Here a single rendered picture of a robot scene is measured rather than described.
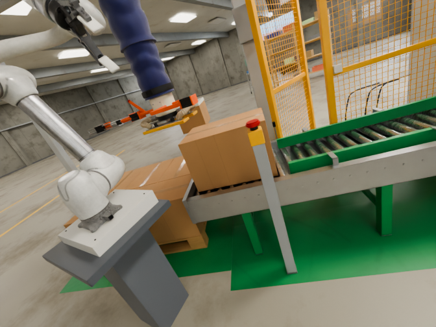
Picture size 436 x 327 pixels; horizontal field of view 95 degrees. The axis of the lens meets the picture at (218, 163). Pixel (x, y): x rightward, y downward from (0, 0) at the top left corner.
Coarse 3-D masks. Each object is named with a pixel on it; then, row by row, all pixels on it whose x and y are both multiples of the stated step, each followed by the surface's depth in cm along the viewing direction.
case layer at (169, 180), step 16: (176, 160) 239; (128, 176) 244; (144, 176) 225; (160, 176) 209; (176, 176) 195; (160, 192) 175; (176, 192) 165; (176, 208) 159; (64, 224) 180; (160, 224) 168; (176, 224) 166; (192, 224) 165; (160, 240) 176
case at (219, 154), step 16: (256, 112) 146; (192, 128) 170; (208, 128) 150; (224, 128) 134; (240, 128) 126; (192, 144) 135; (208, 144) 134; (224, 144) 132; (240, 144) 130; (192, 160) 141; (208, 160) 139; (224, 160) 137; (240, 160) 136; (272, 160) 132; (192, 176) 147; (208, 176) 145; (224, 176) 143; (240, 176) 141; (256, 176) 140
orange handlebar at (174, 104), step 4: (172, 104) 115; (176, 104) 114; (160, 108) 118; (164, 108) 117; (168, 108) 116; (172, 108) 116; (144, 112) 148; (148, 112) 147; (152, 112) 120; (156, 112) 119; (160, 112) 119; (128, 116) 158; (124, 120) 155; (128, 120) 155
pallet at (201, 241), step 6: (204, 222) 184; (204, 228) 180; (204, 234) 176; (174, 240) 175; (180, 240) 174; (192, 240) 172; (198, 240) 172; (204, 240) 173; (162, 246) 192; (168, 246) 189; (174, 246) 186; (180, 246) 184; (186, 246) 181; (192, 246) 175; (198, 246) 175; (204, 246) 174; (168, 252) 182; (174, 252) 181
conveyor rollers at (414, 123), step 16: (432, 112) 146; (368, 128) 154; (384, 128) 147; (400, 128) 142; (304, 144) 166; (320, 144) 157; (336, 144) 149; (352, 144) 142; (288, 160) 151; (208, 192) 147
